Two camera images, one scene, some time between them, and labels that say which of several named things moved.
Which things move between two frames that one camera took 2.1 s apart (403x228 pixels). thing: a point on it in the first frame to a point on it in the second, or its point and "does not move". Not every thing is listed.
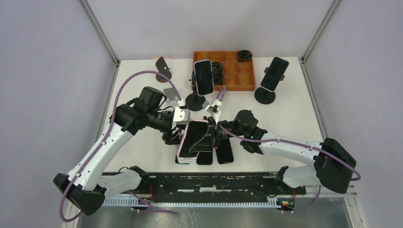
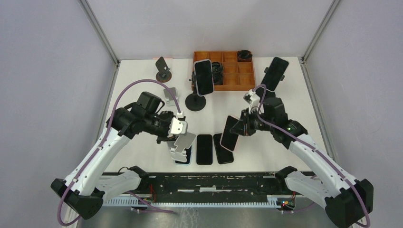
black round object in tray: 244,55 does not move
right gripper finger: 205,143 to 238,128
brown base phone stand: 162,67 does not move
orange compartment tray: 238,76 does not move
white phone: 195,130 to 229,140
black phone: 205,158 does not move
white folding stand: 185,160 to 177,147
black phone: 224,151 does not move
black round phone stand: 194,102 does not move
